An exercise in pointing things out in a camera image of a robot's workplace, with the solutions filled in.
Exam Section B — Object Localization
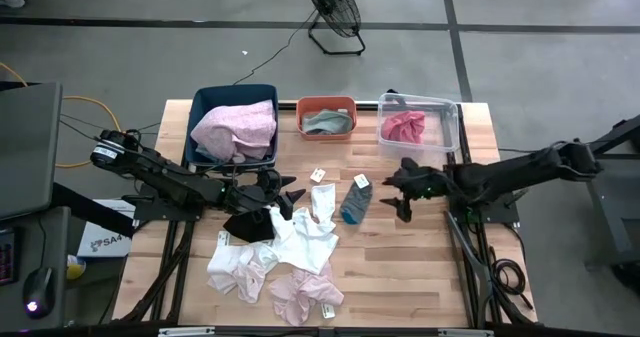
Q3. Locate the white sock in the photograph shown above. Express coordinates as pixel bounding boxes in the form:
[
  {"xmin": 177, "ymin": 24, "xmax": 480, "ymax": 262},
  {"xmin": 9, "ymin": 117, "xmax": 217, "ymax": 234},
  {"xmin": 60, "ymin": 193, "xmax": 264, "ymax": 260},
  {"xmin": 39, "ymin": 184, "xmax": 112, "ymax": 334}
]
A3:
[{"xmin": 308, "ymin": 166, "xmax": 338, "ymax": 224}]

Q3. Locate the clear plastic bin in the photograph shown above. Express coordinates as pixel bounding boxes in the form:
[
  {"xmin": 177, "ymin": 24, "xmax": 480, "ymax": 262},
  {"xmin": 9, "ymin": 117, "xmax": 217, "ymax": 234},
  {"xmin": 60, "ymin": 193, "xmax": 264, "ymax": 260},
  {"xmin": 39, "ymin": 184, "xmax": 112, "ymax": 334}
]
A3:
[{"xmin": 375, "ymin": 92, "xmax": 460, "ymax": 157}]

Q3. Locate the hot pink cloth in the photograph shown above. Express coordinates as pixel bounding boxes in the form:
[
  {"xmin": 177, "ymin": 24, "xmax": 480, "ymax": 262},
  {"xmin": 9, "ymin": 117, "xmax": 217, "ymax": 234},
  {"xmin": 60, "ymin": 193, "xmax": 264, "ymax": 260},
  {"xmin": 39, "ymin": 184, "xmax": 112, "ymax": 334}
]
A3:
[{"xmin": 381, "ymin": 109, "xmax": 427, "ymax": 145}]

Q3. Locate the pale pink garment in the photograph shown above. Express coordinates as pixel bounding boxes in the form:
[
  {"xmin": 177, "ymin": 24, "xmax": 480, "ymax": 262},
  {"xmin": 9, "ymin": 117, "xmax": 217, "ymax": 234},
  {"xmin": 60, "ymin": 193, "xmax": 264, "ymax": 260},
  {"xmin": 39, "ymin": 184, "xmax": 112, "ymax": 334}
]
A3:
[{"xmin": 267, "ymin": 268, "xmax": 346, "ymax": 327}]

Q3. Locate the coiled black cable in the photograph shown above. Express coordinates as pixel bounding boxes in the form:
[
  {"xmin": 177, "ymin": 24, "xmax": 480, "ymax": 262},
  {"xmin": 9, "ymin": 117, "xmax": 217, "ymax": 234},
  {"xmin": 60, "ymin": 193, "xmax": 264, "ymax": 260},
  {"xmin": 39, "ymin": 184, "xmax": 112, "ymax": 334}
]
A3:
[{"xmin": 490, "ymin": 258, "xmax": 535, "ymax": 312}]

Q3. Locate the black desk frame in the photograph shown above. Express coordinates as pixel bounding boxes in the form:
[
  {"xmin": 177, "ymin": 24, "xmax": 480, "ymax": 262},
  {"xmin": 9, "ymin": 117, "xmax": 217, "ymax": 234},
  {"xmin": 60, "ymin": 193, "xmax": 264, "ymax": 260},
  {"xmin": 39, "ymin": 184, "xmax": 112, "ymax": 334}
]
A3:
[{"xmin": 582, "ymin": 114, "xmax": 640, "ymax": 269}]

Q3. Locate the black desk support bar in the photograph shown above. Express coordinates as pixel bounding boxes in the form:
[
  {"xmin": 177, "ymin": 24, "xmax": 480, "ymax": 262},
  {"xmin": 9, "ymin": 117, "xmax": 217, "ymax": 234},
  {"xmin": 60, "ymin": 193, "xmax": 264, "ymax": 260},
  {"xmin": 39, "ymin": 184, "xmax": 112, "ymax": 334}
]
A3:
[{"xmin": 51, "ymin": 180, "xmax": 136, "ymax": 239}]

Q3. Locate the gray desk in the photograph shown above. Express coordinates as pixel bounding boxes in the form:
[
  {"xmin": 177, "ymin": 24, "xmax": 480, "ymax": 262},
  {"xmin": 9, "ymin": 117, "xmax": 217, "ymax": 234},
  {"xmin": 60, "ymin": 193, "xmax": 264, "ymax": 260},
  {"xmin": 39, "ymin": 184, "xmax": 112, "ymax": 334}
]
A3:
[{"xmin": 0, "ymin": 205, "xmax": 72, "ymax": 332}]

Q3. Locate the white shirt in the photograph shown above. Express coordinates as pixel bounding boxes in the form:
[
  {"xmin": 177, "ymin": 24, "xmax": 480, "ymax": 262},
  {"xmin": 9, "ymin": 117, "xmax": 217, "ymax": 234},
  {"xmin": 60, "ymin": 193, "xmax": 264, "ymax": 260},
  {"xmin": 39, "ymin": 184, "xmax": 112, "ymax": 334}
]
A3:
[{"xmin": 267, "ymin": 205, "xmax": 341, "ymax": 277}]

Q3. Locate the white cardboard box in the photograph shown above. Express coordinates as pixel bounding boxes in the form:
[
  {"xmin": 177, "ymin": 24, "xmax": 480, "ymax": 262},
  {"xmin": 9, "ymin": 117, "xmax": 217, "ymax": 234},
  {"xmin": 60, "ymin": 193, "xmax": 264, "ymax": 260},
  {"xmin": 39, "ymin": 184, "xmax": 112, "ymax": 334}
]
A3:
[{"xmin": 76, "ymin": 198, "xmax": 137, "ymax": 259}]

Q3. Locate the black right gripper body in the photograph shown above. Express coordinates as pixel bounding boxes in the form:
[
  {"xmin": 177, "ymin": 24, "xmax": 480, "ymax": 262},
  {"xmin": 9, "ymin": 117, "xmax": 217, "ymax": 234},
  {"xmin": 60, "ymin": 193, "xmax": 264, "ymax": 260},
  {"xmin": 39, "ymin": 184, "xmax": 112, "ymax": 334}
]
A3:
[{"xmin": 397, "ymin": 169, "xmax": 441, "ymax": 203}]

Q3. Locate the yellow cup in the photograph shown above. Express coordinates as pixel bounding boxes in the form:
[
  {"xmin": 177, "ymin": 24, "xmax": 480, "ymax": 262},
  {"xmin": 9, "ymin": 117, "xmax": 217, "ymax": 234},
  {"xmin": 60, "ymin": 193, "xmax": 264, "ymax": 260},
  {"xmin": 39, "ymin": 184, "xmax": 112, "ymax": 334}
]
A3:
[{"xmin": 66, "ymin": 254, "xmax": 87, "ymax": 281}]

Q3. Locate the gray monitor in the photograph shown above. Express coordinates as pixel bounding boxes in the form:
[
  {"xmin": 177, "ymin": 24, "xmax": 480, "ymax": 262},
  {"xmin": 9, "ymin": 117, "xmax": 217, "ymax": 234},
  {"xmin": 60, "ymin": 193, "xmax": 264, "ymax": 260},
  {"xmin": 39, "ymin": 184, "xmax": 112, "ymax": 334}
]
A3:
[{"xmin": 0, "ymin": 81, "xmax": 64, "ymax": 222}]

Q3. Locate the black floor fan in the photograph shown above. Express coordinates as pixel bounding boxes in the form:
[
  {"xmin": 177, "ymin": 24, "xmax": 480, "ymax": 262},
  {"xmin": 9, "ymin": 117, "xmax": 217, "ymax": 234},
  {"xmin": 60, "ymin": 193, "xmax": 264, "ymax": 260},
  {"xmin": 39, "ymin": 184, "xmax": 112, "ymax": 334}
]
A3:
[{"xmin": 300, "ymin": 0, "xmax": 367, "ymax": 57}]

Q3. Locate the dark gray teal-toed sock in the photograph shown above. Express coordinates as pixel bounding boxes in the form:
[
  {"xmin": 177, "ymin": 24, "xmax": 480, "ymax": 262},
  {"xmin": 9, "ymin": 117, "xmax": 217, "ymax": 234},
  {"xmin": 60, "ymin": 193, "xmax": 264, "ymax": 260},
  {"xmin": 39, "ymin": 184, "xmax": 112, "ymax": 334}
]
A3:
[{"xmin": 339, "ymin": 173, "xmax": 374, "ymax": 226}]

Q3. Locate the black cloth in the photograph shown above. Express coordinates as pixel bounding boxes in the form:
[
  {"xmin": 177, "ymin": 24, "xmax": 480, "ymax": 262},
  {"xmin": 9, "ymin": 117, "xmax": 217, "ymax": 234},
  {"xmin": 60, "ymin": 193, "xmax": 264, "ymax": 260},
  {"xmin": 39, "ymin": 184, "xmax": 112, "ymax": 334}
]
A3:
[{"xmin": 222, "ymin": 207, "xmax": 277, "ymax": 244}]

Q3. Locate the yellow cable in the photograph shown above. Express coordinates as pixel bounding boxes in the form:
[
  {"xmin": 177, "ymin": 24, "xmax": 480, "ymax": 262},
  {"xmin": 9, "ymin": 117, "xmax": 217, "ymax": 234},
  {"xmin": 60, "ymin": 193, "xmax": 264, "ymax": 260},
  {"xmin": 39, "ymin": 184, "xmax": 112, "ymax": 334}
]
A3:
[{"xmin": 0, "ymin": 61, "xmax": 123, "ymax": 169}]

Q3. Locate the orange plastic bin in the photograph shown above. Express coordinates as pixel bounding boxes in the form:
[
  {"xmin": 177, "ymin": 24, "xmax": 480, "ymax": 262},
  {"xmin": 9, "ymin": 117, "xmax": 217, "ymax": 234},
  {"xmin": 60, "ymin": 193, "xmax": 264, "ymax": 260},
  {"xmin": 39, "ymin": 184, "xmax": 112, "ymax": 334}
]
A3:
[{"xmin": 295, "ymin": 95, "xmax": 358, "ymax": 142}]

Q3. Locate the white garment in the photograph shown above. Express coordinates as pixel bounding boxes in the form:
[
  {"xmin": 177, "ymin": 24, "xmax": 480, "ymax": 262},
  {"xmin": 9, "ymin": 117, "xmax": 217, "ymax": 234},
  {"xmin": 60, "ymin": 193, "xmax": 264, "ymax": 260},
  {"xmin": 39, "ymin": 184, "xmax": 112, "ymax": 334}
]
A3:
[{"xmin": 206, "ymin": 229, "xmax": 280, "ymax": 304}]

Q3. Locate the black fan power cable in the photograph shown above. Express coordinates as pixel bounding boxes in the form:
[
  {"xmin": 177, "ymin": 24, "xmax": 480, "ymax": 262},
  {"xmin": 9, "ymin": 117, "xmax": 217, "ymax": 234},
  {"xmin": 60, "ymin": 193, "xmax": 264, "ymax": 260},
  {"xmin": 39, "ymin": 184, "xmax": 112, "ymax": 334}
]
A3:
[{"xmin": 232, "ymin": 9, "xmax": 319, "ymax": 86}]

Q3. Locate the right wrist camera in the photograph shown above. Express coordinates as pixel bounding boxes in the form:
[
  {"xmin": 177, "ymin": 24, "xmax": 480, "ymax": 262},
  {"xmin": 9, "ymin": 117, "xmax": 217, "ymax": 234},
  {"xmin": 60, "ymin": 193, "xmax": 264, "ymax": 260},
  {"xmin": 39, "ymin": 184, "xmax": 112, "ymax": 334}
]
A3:
[{"xmin": 398, "ymin": 156, "xmax": 420, "ymax": 176}]

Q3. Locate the pink woven shirt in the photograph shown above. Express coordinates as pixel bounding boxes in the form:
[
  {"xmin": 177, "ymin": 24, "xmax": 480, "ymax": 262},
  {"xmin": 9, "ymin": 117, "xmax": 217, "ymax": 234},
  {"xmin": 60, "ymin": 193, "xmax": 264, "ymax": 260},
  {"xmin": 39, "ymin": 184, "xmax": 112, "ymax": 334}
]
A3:
[{"xmin": 189, "ymin": 99, "xmax": 278, "ymax": 164}]

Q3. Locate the sage green sock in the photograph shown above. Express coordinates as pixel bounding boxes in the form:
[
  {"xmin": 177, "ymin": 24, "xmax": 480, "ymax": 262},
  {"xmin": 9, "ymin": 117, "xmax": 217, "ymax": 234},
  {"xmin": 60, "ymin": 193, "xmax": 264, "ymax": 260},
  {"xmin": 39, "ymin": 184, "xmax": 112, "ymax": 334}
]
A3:
[{"xmin": 301, "ymin": 114, "xmax": 355, "ymax": 136}]

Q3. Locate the black table frame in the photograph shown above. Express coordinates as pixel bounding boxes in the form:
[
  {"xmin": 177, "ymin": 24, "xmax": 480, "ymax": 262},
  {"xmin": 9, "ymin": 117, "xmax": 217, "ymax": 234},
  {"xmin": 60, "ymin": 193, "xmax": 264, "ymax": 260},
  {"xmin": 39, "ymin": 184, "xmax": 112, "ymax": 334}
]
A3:
[{"xmin": 97, "ymin": 89, "xmax": 540, "ymax": 337}]

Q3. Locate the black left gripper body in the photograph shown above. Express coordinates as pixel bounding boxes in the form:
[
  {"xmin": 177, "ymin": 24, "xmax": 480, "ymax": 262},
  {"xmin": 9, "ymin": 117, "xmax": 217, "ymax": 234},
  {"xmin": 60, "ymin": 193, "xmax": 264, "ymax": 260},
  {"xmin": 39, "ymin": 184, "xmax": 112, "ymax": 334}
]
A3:
[{"xmin": 232, "ymin": 171, "xmax": 286, "ymax": 216}]

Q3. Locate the black keyboard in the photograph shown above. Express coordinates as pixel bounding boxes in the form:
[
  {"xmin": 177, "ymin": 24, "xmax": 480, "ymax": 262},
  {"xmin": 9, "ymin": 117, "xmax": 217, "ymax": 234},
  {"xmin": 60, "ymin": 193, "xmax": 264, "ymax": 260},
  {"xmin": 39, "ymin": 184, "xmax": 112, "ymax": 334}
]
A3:
[{"xmin": 0, "ymin": 226, "xmax": 17, "ymax": 287}]

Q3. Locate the black computer mouse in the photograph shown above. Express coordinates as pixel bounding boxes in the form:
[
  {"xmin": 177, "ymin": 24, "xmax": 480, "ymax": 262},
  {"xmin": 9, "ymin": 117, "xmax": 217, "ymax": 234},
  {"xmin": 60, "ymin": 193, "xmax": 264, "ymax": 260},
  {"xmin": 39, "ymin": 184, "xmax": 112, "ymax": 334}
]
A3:
[{"xmin": 21, "ymin": 266, "xmax": 56, "ymax": 321}]

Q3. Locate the navy fabric storage bin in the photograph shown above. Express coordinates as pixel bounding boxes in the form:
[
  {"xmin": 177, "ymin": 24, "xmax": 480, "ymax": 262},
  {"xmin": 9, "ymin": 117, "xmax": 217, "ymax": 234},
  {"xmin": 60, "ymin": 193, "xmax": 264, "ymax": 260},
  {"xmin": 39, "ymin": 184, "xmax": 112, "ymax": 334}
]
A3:
[{"xmin": 183, "ymin": 83, "xmax": 280, "ymax": 167}]

